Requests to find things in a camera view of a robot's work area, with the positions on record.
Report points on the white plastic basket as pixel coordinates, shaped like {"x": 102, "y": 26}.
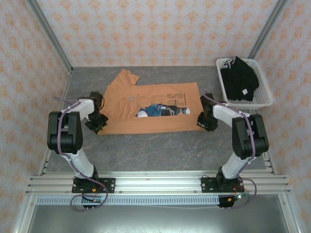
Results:
{"x": 263, "y": 97}

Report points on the aluminium frame post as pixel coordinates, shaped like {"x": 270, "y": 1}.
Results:
{"x": 267, "y": 31}
{"x": 48, "y": 34}

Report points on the black t-shirt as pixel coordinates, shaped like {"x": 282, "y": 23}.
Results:
{"x": 238, "y": 80}

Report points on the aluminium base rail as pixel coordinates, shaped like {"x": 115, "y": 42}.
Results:
{"x": 158, "y": 185}

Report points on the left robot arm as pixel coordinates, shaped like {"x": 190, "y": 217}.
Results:
{"x": 64, "y": 131}

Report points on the orange printed t-shirt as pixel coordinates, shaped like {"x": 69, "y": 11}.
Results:
{"x": 121, "y": 121}

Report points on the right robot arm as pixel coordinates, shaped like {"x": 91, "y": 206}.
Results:
{"x": 250, "y": 136}

